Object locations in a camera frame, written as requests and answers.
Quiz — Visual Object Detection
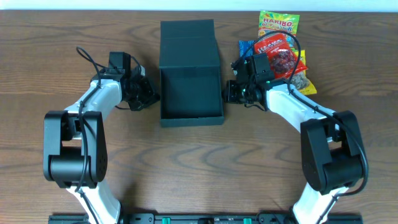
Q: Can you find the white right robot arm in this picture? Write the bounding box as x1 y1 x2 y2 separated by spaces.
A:
223 54 369 223

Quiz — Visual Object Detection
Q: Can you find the dark green gift box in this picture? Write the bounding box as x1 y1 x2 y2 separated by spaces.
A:
159 19 224 128

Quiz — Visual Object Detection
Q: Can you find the black mounting rail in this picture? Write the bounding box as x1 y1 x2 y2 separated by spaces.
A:
47 213 363 224

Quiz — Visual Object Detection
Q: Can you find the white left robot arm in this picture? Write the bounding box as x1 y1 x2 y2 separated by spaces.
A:
43 47 160 223

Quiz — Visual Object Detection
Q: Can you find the blue cookie packet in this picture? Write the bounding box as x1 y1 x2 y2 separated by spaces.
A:
238 40 254 57

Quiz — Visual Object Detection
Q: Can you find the yellow sunflower seed bag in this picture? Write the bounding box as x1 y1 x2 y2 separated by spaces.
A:
292 49 317 95

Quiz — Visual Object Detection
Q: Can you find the Haribo gummy bag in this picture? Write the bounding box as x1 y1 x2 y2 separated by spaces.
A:
258 11 300 37

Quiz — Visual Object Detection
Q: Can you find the red dried fruit bag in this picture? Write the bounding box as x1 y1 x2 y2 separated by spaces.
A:
254 34 307 78

